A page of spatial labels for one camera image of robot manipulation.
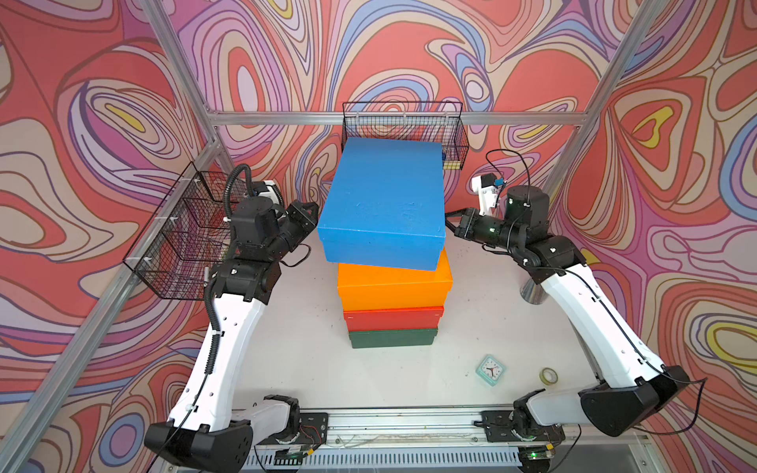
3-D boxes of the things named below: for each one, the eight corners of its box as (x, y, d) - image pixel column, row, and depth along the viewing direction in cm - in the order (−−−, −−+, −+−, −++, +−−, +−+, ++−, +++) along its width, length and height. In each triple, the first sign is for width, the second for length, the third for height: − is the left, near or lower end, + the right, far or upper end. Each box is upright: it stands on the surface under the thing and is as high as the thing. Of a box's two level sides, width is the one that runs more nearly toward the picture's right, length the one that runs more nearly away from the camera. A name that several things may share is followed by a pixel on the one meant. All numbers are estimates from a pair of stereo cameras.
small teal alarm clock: (473, 373, 84) (475, 370, 82) (485, 354, 87) (487, 352, 86) (493, 388, 81) (495, 386, 79) (504, 369, 85) (507, 366, 83)
